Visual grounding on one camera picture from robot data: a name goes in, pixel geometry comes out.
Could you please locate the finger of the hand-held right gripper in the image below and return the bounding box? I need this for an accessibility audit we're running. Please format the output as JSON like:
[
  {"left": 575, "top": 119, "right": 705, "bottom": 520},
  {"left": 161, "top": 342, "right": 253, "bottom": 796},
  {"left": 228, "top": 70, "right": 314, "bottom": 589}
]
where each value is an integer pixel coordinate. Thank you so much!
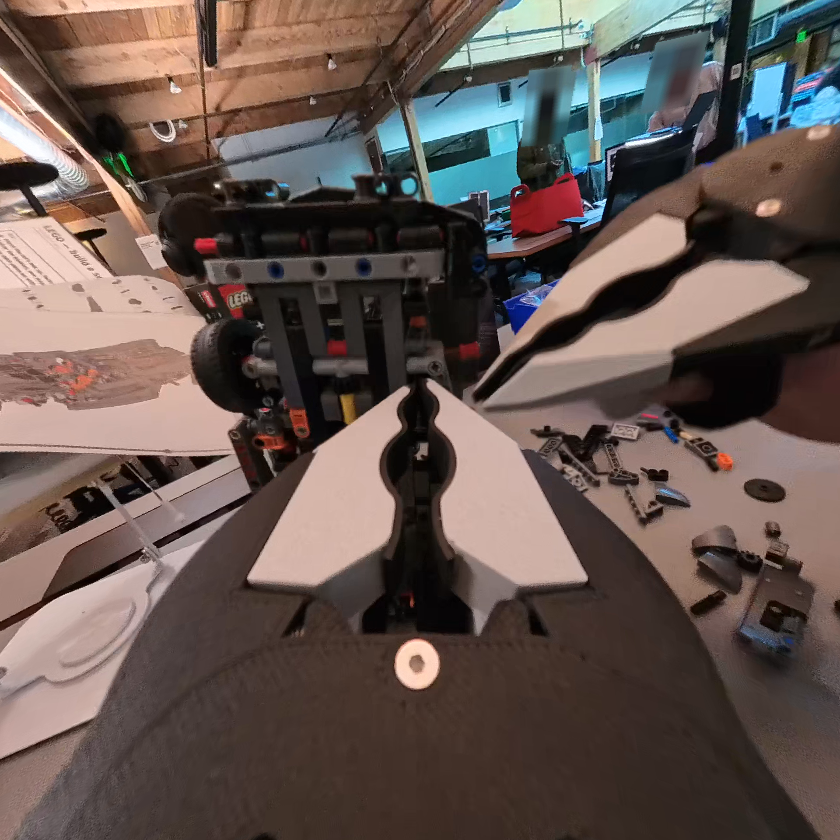
[
  {"left": 471, "top": 259, "right": 811, "bottom": 413},
  {"left": 479, "top": 213, "right": 691, "bottom": 396}
]

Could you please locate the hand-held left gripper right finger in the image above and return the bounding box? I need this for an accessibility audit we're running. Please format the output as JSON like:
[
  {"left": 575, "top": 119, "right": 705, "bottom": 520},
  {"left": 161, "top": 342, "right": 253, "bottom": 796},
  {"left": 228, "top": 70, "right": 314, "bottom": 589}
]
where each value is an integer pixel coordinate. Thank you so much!
[{"left": 420, "top": 382, "right": 588, "bottom": 632}]

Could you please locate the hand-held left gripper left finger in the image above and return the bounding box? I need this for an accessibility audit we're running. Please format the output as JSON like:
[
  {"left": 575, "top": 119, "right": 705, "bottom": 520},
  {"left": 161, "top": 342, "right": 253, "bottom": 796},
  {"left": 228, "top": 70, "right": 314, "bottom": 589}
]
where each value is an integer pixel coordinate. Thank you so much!
[{"left": 247, "top": 387, "right": 416, "bottom": 632}]

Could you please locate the lego car chassis model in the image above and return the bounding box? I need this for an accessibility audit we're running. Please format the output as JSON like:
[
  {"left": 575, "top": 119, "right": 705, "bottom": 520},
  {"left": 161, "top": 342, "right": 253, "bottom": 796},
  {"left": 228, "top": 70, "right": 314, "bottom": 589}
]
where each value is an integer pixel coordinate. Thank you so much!
[{"left": 157, "top": 172, "right": 490, "bottom": 493}]

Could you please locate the pile of loose lego pieces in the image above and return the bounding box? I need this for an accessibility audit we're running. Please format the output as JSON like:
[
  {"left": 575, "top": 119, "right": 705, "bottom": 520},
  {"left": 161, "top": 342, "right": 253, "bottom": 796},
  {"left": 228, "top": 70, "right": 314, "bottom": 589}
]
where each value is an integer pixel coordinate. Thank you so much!
[{"left": 530, "top": 420, "right": 736, "bottom": 526}]

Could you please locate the grey curved lego panel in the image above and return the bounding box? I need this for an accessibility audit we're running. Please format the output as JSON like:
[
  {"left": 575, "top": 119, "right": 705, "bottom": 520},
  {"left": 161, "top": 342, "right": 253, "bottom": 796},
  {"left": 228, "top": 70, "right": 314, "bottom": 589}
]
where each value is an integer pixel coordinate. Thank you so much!
[
  {"left": 696, "top": 553, "right": 744, "bottom": 595},
  {"left": 691, "top": 525, "right": 739, "bottom": 555}
]

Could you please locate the dark lego set box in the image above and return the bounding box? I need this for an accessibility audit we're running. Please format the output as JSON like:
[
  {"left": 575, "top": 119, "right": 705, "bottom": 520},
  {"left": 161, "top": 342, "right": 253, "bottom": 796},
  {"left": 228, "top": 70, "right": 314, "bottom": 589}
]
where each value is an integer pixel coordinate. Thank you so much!
[{"left": 184, "top": 279, "right": 263, "bottom": 329}]

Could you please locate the grey lego panel assembly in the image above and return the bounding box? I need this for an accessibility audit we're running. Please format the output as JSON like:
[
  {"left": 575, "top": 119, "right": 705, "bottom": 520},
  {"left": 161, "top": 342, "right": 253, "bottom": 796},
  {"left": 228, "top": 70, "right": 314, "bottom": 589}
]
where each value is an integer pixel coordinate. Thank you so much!
[{"left": 735, "top": 558, "right": 816, "bottom": 657}]

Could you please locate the person's right hand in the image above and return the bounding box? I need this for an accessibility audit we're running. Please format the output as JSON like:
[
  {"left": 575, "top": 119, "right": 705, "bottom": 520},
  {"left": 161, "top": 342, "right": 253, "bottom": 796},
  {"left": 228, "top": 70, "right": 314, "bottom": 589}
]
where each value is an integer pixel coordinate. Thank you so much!
[{"left": 777, "top": 343, "right": 840, "bottom": 448}]

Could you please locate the brown office desk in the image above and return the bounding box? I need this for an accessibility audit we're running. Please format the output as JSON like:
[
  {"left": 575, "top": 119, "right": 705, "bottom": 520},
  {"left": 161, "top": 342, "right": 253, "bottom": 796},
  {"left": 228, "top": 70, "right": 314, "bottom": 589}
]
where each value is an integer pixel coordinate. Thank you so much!
[{"left": 486, "top": 210, "right": 605, "bottom": 263}]

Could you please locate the red bag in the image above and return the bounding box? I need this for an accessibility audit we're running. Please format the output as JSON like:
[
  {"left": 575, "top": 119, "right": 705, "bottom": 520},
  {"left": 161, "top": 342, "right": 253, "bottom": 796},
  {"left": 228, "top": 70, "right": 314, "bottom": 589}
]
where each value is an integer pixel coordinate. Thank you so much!
[{"left": 511, "top": 172, "right": 585, "bottom": 238}]

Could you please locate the blue plastic bin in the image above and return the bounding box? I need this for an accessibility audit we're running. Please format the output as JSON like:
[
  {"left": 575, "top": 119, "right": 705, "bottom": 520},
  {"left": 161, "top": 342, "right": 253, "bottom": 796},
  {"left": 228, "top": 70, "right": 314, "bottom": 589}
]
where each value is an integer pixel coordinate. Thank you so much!
[{"left": 502, "top": 282, "right": 559, "bottom": 336}]

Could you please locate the black monitor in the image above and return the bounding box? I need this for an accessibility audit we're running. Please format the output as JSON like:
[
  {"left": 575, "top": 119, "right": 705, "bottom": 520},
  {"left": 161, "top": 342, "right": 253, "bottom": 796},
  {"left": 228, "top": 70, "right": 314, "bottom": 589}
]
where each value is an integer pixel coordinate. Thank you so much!
[{"left": 604, "top": 128, "right": 697, "bottom": 217}]

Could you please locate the instruction booklet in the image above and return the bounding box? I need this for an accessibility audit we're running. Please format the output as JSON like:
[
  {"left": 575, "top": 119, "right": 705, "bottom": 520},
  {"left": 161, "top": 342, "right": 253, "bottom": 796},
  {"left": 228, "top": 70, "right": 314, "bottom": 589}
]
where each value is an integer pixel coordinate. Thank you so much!
[{"left": 0, "top": 276, "right": 244, "bottom": 457}]

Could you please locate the white printed task sheet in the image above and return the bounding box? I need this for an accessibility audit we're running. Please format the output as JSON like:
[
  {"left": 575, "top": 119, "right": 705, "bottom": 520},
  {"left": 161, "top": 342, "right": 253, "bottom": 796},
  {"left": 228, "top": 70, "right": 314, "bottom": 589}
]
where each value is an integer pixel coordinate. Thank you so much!
[{"left": 0, "top": 220, "right": 116, "bottom": 290}]

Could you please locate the green exit sign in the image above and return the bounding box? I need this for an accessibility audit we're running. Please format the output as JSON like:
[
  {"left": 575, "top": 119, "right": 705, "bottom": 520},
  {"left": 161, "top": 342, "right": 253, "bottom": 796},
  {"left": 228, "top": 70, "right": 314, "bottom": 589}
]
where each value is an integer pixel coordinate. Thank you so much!
[{"left": 98, "top": 150, "right": 139, "bottom": 185}]

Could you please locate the silver ventilation duct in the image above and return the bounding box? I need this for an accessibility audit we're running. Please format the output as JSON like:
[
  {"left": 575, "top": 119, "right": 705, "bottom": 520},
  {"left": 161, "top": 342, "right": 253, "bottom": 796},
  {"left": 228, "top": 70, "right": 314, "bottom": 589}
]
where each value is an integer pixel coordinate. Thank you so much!
[{"left": 0, "top": 108, "right": 91, "bottom": 198}]

